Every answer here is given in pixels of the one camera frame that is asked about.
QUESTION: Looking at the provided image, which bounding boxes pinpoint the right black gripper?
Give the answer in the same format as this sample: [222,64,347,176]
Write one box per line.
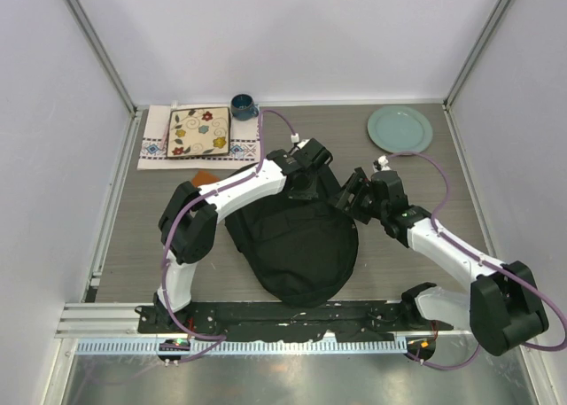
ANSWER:
[326,173,388,225]

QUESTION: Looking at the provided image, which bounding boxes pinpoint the black student backpack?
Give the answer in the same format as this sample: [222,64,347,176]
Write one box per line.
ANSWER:
[225,166,359,308]

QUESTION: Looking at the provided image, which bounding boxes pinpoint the brown leather wallet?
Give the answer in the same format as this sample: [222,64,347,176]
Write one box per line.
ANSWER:
[191,170,220,187]

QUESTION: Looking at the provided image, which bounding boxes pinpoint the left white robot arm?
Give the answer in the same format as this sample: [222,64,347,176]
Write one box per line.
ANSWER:
[156,139,333,333]

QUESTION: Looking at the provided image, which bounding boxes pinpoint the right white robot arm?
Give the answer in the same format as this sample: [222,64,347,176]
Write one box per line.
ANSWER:
[330,168,549,356]

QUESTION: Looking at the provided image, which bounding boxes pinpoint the white patterned cloth mat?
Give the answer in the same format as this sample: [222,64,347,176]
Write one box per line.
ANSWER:
[137,105,260,170]

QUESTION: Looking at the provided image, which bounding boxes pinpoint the light teal round plate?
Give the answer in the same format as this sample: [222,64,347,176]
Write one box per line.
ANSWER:
[367,105,433,153]

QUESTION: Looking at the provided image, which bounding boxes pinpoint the dark blue ceramic cup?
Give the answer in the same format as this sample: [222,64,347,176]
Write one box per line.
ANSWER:
[230,94,259,121]

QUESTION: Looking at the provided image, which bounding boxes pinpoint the floral square ceramic plate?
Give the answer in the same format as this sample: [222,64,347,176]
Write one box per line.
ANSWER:
[167,107,230,160]

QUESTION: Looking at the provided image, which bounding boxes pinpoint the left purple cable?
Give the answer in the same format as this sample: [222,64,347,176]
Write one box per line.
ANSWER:
[159,109,300,364]

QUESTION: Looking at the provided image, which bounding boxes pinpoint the purple cable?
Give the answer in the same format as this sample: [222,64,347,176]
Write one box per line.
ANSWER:
[384,151,567,370]
[159,109,300,364]

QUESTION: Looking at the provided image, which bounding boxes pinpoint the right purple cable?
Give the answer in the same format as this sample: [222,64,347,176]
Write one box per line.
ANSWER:
[384,151,567,370]

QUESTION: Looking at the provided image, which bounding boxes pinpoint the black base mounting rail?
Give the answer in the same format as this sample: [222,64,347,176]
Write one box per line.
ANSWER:
[135,300,442,343]

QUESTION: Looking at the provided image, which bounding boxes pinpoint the white slotted cable duct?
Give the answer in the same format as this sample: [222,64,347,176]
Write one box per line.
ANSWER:
[76,337,408,355]

